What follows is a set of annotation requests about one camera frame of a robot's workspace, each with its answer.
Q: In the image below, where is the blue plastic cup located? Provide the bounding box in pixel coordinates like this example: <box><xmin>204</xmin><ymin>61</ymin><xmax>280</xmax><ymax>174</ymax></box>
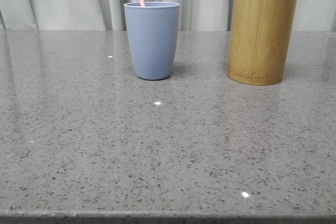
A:
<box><xmin>124</xmin><ymin>2</ymin><xmax>180</xmax><ymax>80</ymax></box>

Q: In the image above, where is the bamboo wooden cup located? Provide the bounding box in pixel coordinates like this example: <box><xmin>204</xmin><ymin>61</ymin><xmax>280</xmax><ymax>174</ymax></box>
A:
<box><xmin>227</xmin><ymin>0</ymin><xmax>297</xmax><ymax>86</ymax></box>

